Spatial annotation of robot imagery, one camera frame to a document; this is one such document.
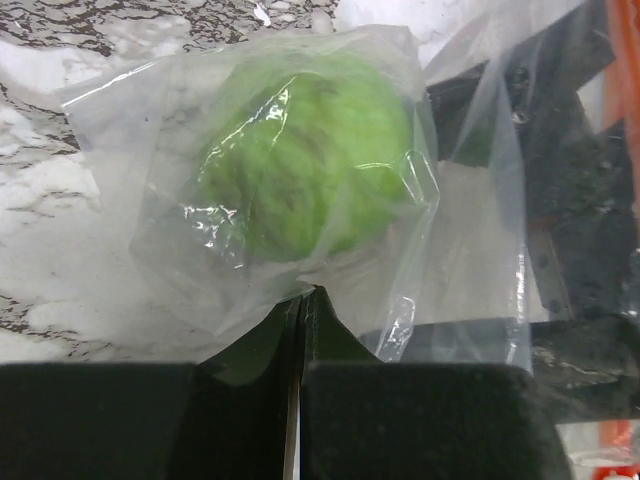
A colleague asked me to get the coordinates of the green fake vegetable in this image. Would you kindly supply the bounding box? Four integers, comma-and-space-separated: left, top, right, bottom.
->
197, 52, 413, 261

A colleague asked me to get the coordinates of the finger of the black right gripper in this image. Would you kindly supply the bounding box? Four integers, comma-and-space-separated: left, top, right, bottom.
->
369, 312, 640, 426
424, 1, 639, 320

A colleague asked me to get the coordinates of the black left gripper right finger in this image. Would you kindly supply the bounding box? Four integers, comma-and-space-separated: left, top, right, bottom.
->
300, 288, 571, 479

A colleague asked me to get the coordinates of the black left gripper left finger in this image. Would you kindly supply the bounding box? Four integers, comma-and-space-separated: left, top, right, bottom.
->
1, 300, 300, 479

